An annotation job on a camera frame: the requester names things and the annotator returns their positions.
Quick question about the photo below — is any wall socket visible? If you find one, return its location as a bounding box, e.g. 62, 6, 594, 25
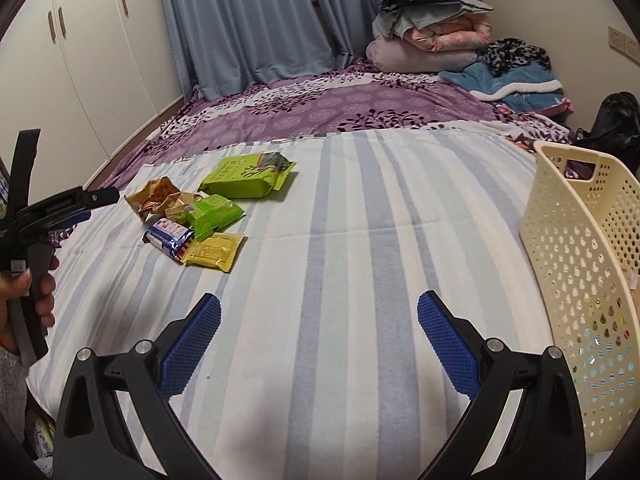
607, 25, 640, 64

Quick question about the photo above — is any leopard print cloth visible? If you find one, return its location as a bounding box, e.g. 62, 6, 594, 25
480, 37, 554, 79

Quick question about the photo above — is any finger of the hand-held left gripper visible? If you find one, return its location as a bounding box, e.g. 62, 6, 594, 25
54, 207, 94, 227
79, 187, 121, 207

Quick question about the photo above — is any yellow snack packet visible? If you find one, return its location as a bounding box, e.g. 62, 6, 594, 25
181, 231, 248, 275

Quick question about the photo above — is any large green snack packet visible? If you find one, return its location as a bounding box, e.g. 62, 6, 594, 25
198, 151, 297, 200

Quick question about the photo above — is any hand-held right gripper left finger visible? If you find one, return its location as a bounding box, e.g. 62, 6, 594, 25
52, 291, 223, 480

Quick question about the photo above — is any striped blanket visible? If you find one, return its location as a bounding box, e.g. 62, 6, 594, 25
27, 127, 640, 480

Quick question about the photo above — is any white wardrobe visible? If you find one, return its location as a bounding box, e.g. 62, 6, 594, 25
0, 0, 202, 202

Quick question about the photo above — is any small green snack packet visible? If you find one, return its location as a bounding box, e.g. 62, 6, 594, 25
182, 195, 247, 242

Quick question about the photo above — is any person's left hand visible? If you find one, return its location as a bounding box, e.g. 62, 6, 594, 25
0, 255, 59, 352

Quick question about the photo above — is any black bag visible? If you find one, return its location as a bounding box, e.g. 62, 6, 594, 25
575, 91, 640, 172

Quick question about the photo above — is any pink floral folded quilt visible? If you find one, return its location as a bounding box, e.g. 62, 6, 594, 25
400, 15, 494, 54

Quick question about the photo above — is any cream perforated plastic basket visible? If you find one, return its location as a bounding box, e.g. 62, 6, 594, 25
518, 140, 640, 453

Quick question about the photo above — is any dark blue snack packet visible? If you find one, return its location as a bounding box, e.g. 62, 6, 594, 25
142, 217, 195, 263

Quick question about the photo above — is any blue fleece blanket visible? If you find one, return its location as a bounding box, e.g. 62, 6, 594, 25
439, 60, 567, 114

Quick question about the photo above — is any brown gold snack packet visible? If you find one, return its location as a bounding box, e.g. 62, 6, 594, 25
124, 177, 197, 224

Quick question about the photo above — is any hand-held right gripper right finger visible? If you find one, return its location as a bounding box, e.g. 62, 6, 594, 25
416, 290, 588, 480

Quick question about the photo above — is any pale green folded blanket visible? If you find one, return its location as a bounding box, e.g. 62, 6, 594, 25
372, 6, 462, 41

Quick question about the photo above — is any purple floral bed sheet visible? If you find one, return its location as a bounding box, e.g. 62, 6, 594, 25
82, 57, 579, 192

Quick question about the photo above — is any blue curtain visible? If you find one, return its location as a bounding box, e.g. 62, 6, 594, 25
155, 0, 473, 102

